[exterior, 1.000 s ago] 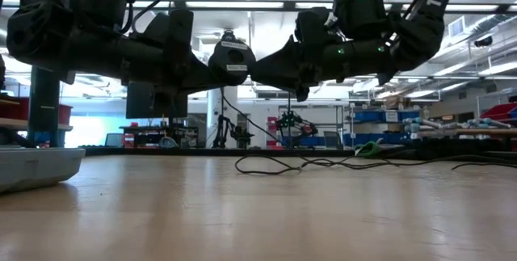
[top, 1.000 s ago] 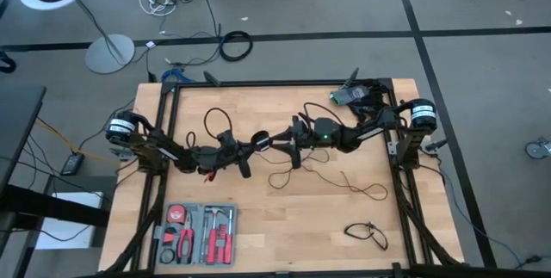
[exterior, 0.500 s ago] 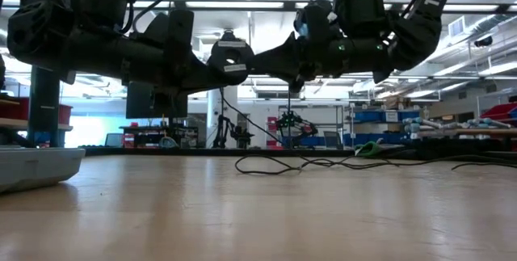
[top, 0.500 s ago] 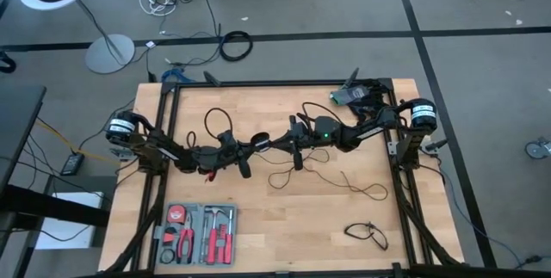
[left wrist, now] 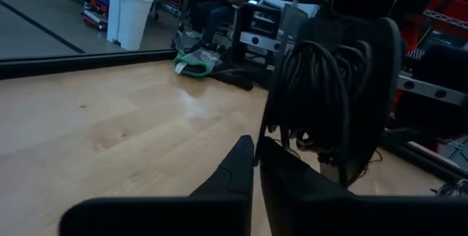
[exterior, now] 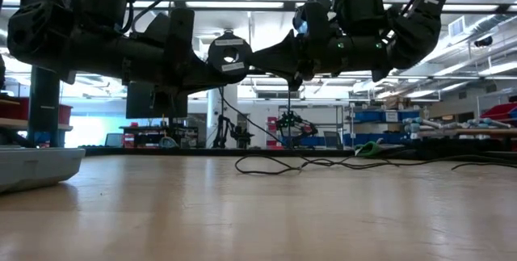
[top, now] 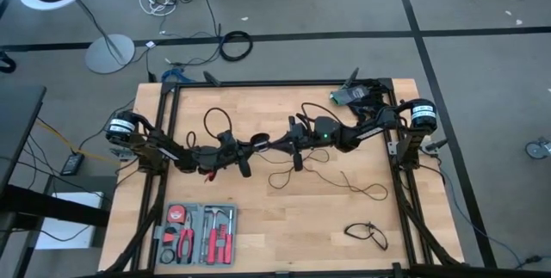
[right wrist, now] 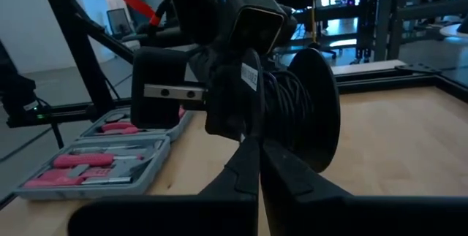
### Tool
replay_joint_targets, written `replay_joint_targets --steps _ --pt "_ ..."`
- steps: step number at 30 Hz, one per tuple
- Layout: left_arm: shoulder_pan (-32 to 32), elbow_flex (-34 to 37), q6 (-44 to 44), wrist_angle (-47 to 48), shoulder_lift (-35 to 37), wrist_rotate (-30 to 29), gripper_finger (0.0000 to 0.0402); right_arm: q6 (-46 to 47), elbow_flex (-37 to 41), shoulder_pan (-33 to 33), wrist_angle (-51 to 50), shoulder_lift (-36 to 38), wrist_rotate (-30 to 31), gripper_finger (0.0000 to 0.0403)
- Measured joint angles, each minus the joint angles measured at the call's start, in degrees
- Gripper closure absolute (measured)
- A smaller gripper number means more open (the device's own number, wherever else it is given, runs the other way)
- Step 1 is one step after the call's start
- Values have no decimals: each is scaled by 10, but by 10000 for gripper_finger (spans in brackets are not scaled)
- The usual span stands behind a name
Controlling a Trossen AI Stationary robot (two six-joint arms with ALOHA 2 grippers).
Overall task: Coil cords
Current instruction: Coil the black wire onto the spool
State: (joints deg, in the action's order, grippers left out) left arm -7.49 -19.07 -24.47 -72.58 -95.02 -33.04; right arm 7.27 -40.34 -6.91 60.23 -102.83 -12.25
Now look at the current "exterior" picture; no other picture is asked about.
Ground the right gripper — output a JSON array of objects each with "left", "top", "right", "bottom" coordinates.
[{"left": 248, "top": 30, "right": 353, "bottom": 91}]

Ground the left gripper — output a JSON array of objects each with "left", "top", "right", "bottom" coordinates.
[{"left": 124, "top": 7, "right": 243, "bottom": 97}]

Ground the black cord spool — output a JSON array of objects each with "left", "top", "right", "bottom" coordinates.
[{"left": 207, "top": 32, "right": 253, "bottom": 85}]

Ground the thin black cord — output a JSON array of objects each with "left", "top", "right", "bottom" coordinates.
[{"left": 217, "top": 86, "right": 517, "bottom": 175}]

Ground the white building pillar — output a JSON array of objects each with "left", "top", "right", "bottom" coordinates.
[{"left": 206, "top": 82, "right": 240, "bottom": 149}]

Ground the black overhead light bar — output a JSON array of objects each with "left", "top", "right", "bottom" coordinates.
[{"left": 128, "top": 0, "right": 517, "bottom": 15}]

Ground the black monitor screen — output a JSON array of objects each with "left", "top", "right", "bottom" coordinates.
[{"left": 125, "top": 82, "right": 189, "bottom": 120}]

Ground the red white parts rack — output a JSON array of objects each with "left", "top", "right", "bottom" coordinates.
[{"left": 265, "top": 116, "right": 284, "bottom": 150}]

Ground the cluttered dark desk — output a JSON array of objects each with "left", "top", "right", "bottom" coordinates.
[{"left": 120, "top": 125, "right": 200, "bottom": 149}]

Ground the blue bin shelving rack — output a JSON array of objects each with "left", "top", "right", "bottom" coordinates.
[{"left": 343, "top": 105, "right": 423, "bottom": 149}]

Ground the red storage bin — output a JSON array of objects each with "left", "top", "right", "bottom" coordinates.
[
  {"left": 480, "top": 102, "right": 517, "bottom": 121},
  {"left": 0, "top": 95, "right": 74, "bottom": 127}
]

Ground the grey tool case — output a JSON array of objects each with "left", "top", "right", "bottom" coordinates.
[{"left": 0, "top": 146, "right": 86, "bottom": 196}]

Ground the black ceiling device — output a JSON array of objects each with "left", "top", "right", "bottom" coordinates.
[{"left": 473, "top": 35, "right": 494, "bottom": 48}]

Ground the wooden workbench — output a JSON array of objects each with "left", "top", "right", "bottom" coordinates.
[{"left": 418, "top": 126, "right": 517, "bottom": 137}]

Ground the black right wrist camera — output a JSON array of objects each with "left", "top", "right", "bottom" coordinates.
[{"left": 292, "top": 0, "right": 333, "bottom": 36}]

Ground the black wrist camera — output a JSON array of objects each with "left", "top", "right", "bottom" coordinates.
[
  {"left": 135, "top": 12, "right": 171, "bottom": 48},
  {"left": 292, "top": 0, "right": 333, "bottom": 36}
]

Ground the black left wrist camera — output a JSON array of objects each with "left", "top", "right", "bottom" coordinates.
[{"left": 135, "top": 12, "right": 171, "bottom": 48}]

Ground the black vertical frame post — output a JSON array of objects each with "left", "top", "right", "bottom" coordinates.
[{"left": 27, "top": 66, "right": 61, "bottom": 149}]

